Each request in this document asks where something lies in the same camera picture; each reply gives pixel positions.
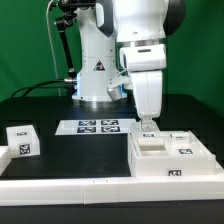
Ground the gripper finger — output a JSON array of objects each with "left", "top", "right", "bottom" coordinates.
[{"left": 141, "top": 118, "right": 152, "bottom": 130}]

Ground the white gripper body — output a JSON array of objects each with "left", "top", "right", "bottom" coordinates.
[{"left": 119, "top": 44, "right": 166, "bottom": 120}]

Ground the white cabinet door panel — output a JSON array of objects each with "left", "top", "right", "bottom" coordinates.
[
  {"left": 130, "top": 121, "right": 160, "bottom": 139},
  {"left": 165, "top": 132, "right": 199, "bottom": 156}
]

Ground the white cabinet body box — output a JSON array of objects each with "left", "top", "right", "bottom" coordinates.
[{"left": 128, "top": 131, "right": 216, "bottom": 177}]

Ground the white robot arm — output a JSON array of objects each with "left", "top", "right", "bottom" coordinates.
[{"left": 78, "top": 0, "right": 186, "bottom": 131}]

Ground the white cabinet top block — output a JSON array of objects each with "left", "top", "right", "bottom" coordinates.
[{"left": 6, "top": 125, "right": 40, "bottom": 158}]

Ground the white tag base sheet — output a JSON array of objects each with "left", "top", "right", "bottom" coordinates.
[{"left": 56, "top": 119, "right": 134, "bottom": 136}]

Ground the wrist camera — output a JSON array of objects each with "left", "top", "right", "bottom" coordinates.
[{"left": 107, "top": 76, "right": 133, "bottom": 101}]

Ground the black cable bundle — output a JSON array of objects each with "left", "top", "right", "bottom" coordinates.
[{"left": 11, "top": 78, "right": 78, "bottom": 98}]

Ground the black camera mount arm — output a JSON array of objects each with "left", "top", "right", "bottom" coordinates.
[{"left": 50, "top": 0, "right": 96, "bottom": 79}]

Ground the white thin cable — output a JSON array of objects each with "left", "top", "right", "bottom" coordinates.
[{"left": 45, "top": 0, "right": 63, "bottom": 97}]

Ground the white U-shaped fence frame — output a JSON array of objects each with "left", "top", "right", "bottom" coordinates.
[{"left": 0, "top": 146, "right": 224, "bottom": 206}]

